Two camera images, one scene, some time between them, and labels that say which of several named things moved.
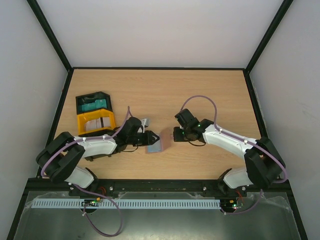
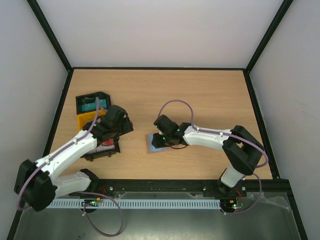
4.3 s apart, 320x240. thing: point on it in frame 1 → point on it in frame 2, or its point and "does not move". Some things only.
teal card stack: x=100 y=103 does not move
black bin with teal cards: x=93 y=102 does not move
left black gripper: x=148 y=140 → x=128 y=126
